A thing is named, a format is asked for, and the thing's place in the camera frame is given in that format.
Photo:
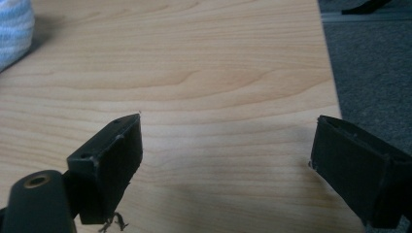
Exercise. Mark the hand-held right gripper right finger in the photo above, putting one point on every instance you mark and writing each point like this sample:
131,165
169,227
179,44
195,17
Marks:
356,174

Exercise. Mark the metal floor rail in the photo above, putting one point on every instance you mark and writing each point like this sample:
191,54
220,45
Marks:
366,17

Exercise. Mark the blue white striped towel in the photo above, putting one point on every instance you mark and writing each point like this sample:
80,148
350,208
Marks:
14,30

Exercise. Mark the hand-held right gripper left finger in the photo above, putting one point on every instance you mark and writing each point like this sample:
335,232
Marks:
107,168

